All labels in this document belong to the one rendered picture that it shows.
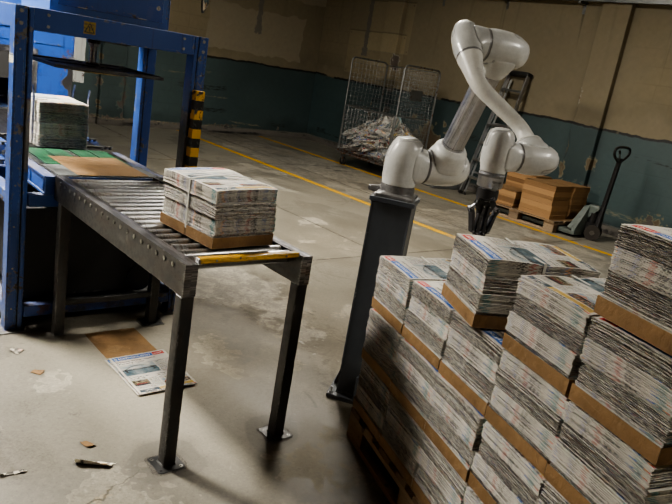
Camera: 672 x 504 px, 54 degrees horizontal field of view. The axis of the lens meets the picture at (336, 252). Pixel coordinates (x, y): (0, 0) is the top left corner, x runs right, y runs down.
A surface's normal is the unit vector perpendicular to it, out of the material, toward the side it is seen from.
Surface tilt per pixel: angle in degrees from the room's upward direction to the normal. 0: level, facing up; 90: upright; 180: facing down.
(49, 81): 90
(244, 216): 90
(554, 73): 90
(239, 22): 90
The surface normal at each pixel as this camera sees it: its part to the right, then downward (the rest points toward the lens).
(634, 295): -0.93, -0.06
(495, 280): 0.18, 0.29
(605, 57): -0.76, 0.05
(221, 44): 0.63, 0.31
